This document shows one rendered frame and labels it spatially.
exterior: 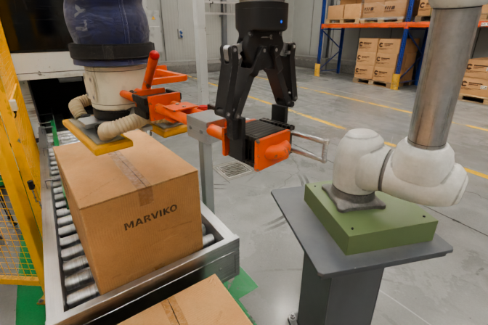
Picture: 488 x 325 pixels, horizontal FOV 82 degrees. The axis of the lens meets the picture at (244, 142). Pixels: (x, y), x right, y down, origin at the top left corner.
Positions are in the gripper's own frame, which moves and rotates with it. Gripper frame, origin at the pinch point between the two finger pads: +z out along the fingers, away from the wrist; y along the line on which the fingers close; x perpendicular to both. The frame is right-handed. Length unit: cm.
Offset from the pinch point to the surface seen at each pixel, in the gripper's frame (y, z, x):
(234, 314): -11, 73, -21
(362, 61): -771, 67, -356
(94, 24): 8, -18, -51
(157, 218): -2, 46, -52
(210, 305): -7, 73, -29
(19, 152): 27, 52, -176
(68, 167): 16, 32, -85
